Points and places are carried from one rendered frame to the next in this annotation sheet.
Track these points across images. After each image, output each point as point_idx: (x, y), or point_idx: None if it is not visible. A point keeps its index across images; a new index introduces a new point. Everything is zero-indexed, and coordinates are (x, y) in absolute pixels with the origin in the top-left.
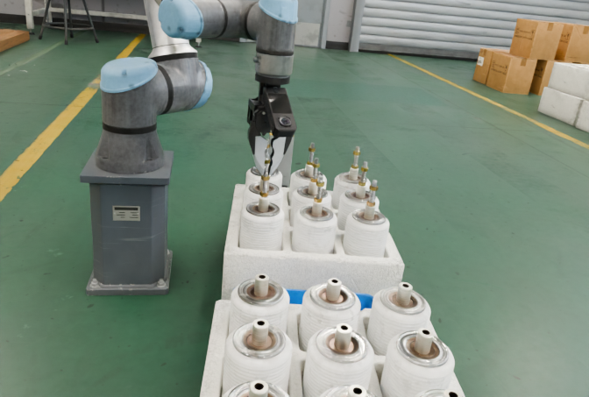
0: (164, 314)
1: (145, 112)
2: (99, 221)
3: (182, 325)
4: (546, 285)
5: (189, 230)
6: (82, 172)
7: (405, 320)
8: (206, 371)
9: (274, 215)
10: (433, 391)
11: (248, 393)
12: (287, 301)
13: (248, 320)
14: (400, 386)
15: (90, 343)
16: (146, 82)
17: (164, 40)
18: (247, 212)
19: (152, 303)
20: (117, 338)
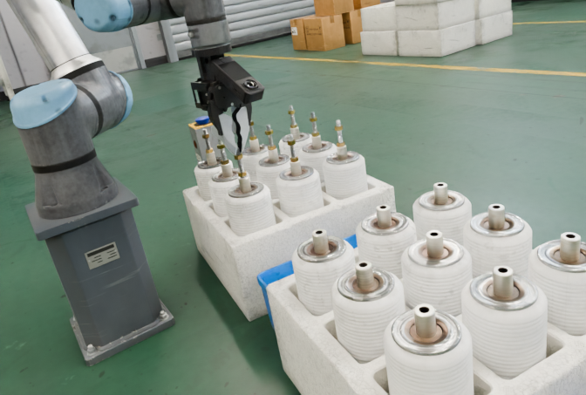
0: (187, 342)
1: (83, 136)
2: (74, 277)
3: (214, 342)
4: (478, 168)
5: (148, 261)
6: (35, 229)
7: (458, 213)
8: (320, 344)
9: (262, 189)
10: (541, 247)
11: (408, 326)
12: (350, 245)
13: (329, 278)
14: (499, 264)
15: None
16: (72, 102)
17: (64, 56)
18: (235, 198)
19: (167, 338)
20: (159, 387)
